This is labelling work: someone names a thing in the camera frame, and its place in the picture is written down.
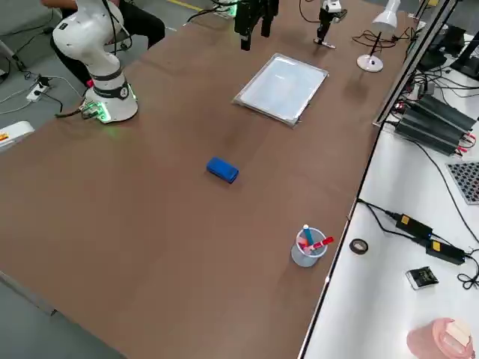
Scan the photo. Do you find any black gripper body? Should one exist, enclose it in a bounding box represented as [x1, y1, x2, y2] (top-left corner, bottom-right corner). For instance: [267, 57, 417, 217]
[318, 7, 335, 30]
[234, 0, 281, 25]

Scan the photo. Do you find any blue whiteboard eraser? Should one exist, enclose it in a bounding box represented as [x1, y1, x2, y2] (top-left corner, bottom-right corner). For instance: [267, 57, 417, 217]
[205, 156, 241, 185]

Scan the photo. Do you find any silver-framed whiteboard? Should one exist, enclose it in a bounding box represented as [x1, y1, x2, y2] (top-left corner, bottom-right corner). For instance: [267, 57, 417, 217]
[231, 52, 331, 130]

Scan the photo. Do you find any blue marker white tip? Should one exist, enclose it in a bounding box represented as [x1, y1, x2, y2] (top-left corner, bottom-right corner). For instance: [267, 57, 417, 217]
[302, 223, 316, 248]

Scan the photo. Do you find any red marker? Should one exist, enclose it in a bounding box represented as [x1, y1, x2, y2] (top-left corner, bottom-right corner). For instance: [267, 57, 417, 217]
[305, 236, 335, 254]

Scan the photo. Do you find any white desk lamp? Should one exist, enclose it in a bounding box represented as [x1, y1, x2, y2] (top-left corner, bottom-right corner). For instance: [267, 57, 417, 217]
[356, 0, 402, 73]

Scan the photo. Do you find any black finned power supply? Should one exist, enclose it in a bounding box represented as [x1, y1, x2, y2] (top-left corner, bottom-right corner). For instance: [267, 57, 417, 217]
[402, 94, 479, 132]
[393, 111, 471, 156]

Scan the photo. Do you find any black computer monitor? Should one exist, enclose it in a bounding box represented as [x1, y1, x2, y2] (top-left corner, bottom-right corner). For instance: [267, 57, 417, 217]
[448, 20, 479, 82]

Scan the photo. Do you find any checkered calibration board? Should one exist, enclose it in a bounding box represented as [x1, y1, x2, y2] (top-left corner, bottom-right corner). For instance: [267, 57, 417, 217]
[445, 160, 479, 206]

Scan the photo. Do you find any white power strip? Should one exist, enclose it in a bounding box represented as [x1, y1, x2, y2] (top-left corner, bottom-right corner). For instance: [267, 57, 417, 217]
[25, 84, 52, 102]

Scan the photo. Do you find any black power adapter yellow label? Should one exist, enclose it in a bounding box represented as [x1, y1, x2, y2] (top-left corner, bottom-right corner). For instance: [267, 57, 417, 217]
[395, 213, 434, 239]
[425, 239, 467, 266]

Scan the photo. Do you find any black tape roll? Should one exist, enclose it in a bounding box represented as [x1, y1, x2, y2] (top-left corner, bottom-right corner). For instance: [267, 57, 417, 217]
[349, 237, 370, 257]

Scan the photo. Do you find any clear plastic pen cup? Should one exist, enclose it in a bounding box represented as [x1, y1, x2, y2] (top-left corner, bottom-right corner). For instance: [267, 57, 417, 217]
[290, 227, 328, 268]

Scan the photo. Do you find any white control box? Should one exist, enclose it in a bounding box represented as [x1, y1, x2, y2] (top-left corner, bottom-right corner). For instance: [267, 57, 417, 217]
[0, 120, 36, 153]

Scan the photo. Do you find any small black pouch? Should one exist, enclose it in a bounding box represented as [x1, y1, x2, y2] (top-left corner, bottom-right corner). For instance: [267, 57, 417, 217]
[405, 266, 439, 291]

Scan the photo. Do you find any white side table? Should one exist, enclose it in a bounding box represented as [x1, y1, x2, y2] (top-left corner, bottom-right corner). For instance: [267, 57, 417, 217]
[297, 22, 479, 359]

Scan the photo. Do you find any pink container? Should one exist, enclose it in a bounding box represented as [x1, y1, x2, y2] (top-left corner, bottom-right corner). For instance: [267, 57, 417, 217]
[406, 317, 475, 359]

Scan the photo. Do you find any black lamp cable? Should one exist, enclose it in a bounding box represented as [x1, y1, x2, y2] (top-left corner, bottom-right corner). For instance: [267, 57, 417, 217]
[353, 26, 418, 49]

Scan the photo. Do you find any aluminium frame post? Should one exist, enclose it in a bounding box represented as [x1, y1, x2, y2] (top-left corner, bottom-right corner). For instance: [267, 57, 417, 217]
[371, 0, 452, 129]

